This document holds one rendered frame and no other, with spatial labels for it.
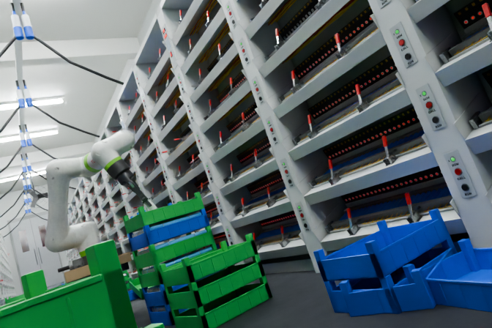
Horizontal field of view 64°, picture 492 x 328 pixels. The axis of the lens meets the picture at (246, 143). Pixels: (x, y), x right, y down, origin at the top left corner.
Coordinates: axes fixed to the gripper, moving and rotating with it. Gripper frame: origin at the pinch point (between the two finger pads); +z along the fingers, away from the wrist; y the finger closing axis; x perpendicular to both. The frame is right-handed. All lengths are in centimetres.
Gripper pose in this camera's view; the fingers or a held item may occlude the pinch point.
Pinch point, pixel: (151, 206)
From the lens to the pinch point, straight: 189.6
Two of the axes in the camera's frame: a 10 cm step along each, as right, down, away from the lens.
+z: 6.8, 7.3, -0.8
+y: 1.3, -2.2, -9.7
